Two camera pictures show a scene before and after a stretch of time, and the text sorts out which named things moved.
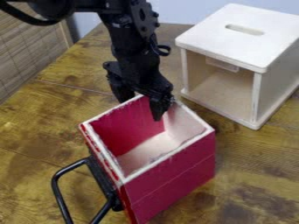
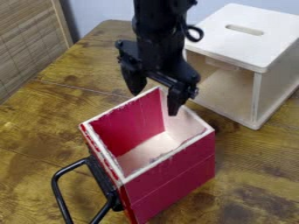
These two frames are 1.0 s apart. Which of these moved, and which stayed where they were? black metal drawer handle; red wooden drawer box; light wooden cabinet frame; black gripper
Moved: black gripper
Stayed: red wooden drawer box; black metal drawer handle; light wooden cabinet frame
